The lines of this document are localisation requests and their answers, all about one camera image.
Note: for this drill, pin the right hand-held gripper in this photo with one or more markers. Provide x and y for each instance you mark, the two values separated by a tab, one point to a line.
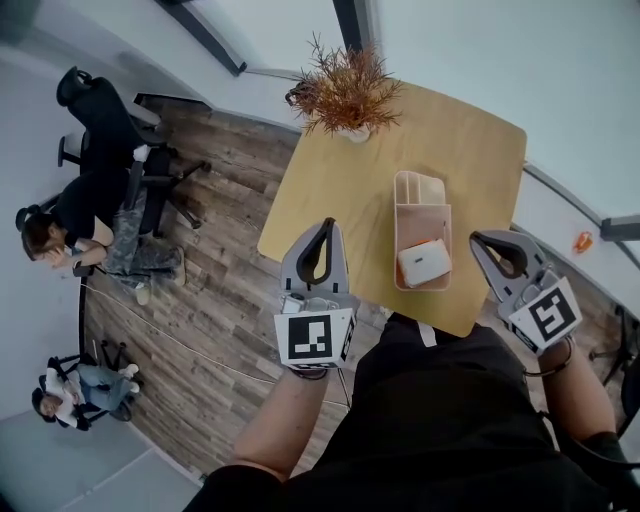
545	310

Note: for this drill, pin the beige desk organizer tray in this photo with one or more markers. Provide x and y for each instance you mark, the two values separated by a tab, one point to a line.
422	220

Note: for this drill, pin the person's right forearm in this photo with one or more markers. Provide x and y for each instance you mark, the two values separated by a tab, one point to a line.
580	395

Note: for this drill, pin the black high-back office chair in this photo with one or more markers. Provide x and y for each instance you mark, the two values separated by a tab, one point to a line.
107	125

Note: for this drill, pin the white and orange box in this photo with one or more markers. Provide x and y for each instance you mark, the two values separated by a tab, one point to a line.
424	261

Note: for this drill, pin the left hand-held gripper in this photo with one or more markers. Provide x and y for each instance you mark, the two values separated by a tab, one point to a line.
312	335

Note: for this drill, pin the person's black shirt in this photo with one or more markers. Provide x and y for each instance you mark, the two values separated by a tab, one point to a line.
440	425

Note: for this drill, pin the black wrist band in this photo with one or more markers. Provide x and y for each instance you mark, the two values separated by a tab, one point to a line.
310	374

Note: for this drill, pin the small orange object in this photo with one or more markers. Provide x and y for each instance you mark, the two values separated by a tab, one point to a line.
583	242

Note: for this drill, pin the black window frame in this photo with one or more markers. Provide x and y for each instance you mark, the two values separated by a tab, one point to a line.
210	30

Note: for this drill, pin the person's left forearm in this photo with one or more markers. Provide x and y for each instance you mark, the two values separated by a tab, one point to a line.
280	425

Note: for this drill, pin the light wooden square table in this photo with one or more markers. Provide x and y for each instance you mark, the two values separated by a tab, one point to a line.
360	190

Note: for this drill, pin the orange plant in white pot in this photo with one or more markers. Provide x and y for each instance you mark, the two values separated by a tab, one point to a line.
350	95

